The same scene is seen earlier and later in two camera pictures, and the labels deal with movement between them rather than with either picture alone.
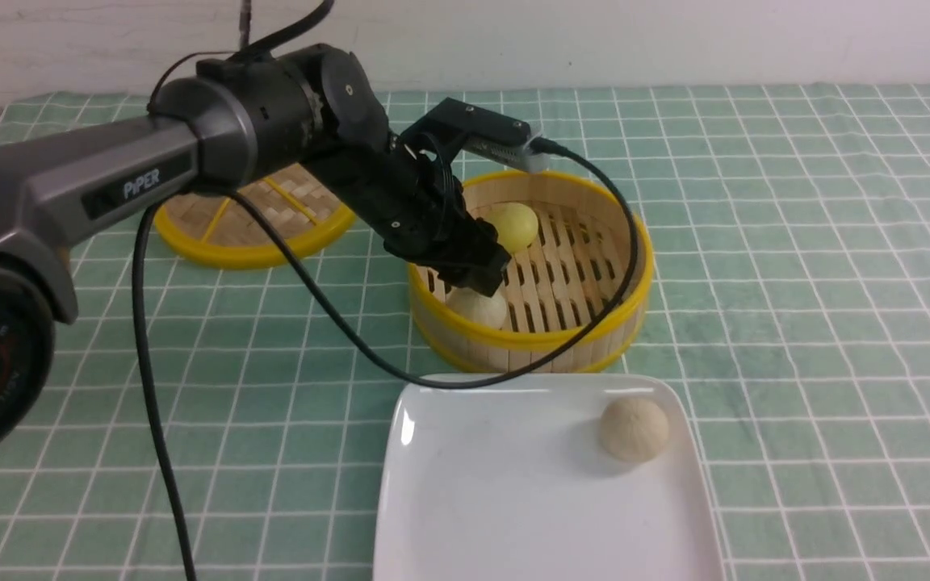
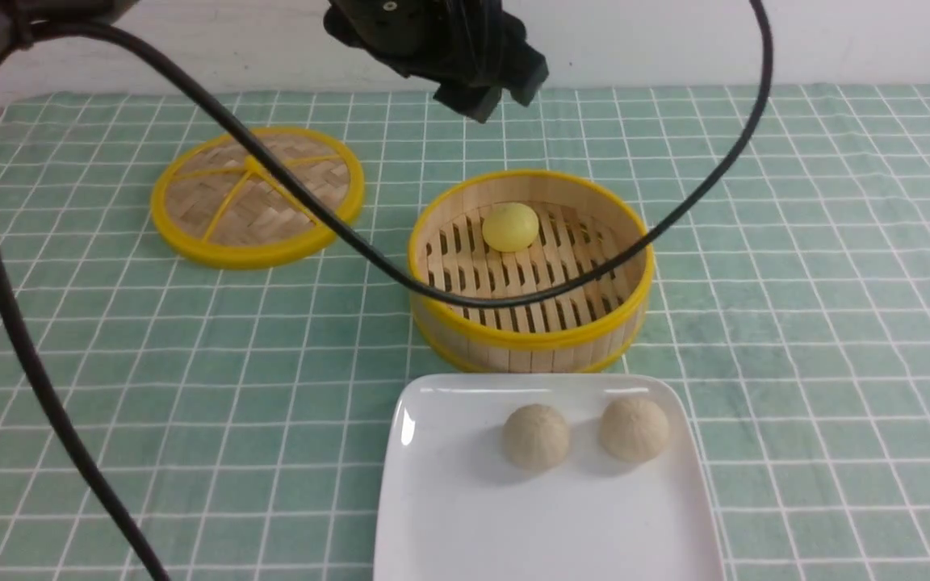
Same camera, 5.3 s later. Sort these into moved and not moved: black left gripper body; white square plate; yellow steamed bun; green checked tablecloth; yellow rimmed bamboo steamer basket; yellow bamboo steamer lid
Moved: black left gripper body
Not moved: white square plate; yellow bamboo steamer lid; yellow steamed bun; green checked tablecloth; yellow rimmed bamboo steamer basket
